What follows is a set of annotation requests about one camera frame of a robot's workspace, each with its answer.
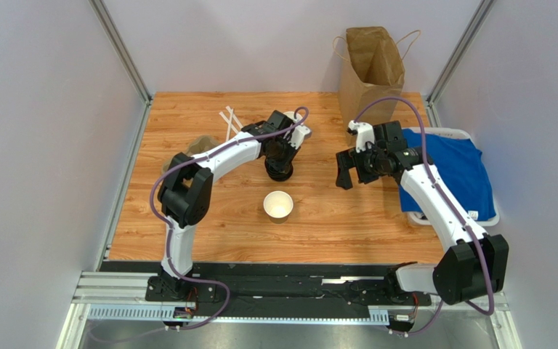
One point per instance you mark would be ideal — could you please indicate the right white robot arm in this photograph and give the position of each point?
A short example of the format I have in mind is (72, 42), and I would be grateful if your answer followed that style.
(474, 262)

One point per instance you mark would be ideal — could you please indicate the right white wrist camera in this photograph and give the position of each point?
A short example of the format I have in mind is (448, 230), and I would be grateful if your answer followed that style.
(364, 135)

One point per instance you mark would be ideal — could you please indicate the brown paper bag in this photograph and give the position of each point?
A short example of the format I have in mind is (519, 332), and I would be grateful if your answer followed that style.
(372, 67)

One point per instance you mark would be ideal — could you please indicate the blue cloth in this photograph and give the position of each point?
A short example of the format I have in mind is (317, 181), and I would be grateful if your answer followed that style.
(460, 165)

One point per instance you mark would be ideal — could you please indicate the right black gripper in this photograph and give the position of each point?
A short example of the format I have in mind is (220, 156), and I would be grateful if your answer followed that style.
(357, 164)

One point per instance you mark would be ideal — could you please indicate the kraft paper cup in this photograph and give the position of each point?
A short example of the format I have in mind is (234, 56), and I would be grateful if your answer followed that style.
(295, 117)
(278, 205)

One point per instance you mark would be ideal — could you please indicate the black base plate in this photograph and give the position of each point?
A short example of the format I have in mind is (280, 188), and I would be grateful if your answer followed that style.
(275, 290)

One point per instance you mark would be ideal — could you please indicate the black coffee cup lid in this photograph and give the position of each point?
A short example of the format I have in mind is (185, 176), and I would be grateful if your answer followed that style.
(279, 175)

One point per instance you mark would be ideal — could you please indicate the cardboard cup carrier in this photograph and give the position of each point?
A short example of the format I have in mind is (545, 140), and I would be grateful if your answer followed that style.
(200, 145)

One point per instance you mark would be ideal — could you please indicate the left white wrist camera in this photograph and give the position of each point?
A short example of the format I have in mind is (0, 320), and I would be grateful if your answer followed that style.
(298, 135)

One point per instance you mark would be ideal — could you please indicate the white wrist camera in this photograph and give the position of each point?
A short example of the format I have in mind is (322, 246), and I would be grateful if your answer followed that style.
(364, 135)
(298, 135)

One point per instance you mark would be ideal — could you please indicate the aluminium rail frame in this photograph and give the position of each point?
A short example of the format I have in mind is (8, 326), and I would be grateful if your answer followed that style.
(127, 304)

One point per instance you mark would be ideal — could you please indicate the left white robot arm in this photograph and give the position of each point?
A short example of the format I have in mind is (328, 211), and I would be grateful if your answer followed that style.
(181, 196)

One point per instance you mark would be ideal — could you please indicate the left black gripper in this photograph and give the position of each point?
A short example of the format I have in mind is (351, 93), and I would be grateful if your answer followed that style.
(281, 167)

